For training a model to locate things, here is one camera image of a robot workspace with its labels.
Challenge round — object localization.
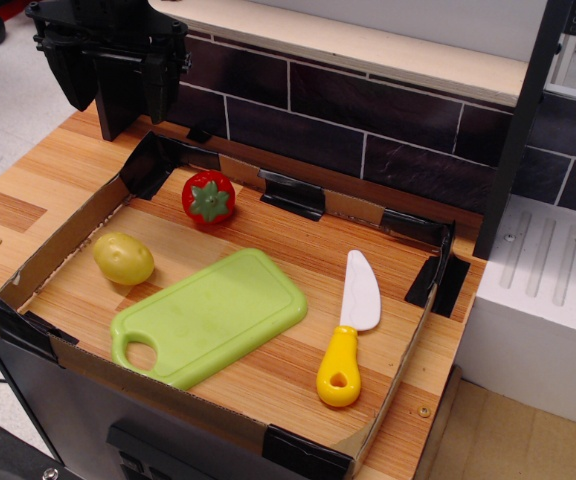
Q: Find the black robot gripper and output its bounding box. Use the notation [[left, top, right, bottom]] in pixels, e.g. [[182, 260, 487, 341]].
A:
[[26, 1, 189, 124]]

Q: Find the wooden shelf board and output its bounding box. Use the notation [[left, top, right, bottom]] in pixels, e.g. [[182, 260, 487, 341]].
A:
[[150, 0, 527, 106]]

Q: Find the green plastic cutting board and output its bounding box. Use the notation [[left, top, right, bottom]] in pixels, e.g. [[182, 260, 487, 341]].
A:
[[110, 248, 308, 390]]

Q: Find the black left support panel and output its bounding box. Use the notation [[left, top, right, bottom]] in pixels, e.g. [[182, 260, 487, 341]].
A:
[[94, 60, 145, 141]]

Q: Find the red toy tomato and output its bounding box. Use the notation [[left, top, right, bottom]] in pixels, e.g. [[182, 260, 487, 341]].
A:
[[182, 170, 236, 225]]

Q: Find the yellow toy potato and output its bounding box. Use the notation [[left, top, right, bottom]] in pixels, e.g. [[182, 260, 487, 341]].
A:
[[93, 232, 155, 286]]

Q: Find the white toy sink drainboard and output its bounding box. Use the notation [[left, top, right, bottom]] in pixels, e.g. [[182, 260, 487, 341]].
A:
[[455, 196, 576, 422]]

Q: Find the dark grey vertical post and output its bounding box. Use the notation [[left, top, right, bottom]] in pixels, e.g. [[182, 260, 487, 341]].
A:
[[473, 0, 573, 260]]

